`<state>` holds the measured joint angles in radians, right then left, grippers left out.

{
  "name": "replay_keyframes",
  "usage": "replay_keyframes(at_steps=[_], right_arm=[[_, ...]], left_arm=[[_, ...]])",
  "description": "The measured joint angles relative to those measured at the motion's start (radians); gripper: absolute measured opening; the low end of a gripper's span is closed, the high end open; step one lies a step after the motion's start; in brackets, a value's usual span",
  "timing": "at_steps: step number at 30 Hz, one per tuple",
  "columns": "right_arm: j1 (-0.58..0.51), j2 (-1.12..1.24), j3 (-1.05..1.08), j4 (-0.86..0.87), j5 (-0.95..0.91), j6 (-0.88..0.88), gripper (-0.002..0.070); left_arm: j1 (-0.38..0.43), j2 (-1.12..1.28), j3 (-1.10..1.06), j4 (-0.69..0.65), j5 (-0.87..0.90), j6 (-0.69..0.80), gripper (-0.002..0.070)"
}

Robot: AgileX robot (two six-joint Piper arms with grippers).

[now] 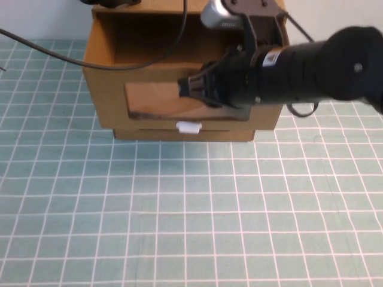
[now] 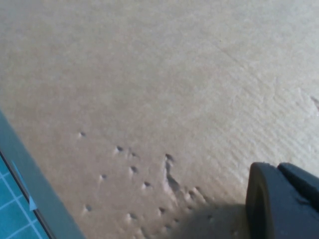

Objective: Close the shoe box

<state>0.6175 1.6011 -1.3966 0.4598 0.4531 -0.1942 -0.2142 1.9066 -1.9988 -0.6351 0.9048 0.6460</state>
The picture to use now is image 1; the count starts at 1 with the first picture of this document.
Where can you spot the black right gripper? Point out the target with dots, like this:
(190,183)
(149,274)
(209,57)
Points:
(237,80)

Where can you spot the cardboard shoe box with shoe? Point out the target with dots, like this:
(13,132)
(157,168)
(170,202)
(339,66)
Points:
(110,98)

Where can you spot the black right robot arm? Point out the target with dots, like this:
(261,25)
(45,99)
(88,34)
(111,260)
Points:
(314,68)

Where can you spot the white plastic box latch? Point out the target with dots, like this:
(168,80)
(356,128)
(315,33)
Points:
(188,128)

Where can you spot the green checked tablecloth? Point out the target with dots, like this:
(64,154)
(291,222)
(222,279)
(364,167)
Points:
(191,209)

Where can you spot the black rounded object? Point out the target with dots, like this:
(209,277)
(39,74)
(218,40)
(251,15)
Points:
(110,2)

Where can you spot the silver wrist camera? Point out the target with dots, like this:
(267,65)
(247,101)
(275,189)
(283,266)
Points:
(217,16)

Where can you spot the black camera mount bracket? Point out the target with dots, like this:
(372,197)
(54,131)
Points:
(260,9)

